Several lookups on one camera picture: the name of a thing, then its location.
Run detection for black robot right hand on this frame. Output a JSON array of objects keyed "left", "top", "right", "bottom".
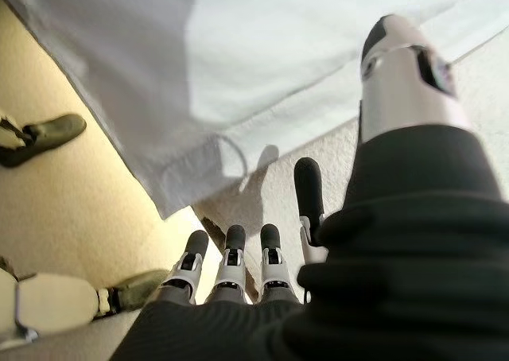
[{"left": 111, "top": 14, "right": 509, "bottom": 361}]

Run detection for white duvet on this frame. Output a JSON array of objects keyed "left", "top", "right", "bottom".
[{"left": 0, "top": 0, "right": 509, "bottom": 221}]

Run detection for dark robot right foot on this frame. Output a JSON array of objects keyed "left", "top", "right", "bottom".
[{"left": 106, "top": 269, "right": 170, "bottom": 312}]

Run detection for dark robot foot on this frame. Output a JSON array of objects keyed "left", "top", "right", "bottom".
[
  {"left": 0, "top": 113, "right": 87, "bottom": 169},
  {"left": 106, "top": 269, "right": 170, "bottom": 312}
]

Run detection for silver robot right leg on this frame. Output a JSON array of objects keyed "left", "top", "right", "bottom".
[{"left": 0, "top": 271, "right": 111, "bottom": 342}]

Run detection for dark robot left foot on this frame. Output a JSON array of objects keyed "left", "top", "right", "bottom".
[{"left": 0, "top": 113, "right": 87, "bottom": 169}]

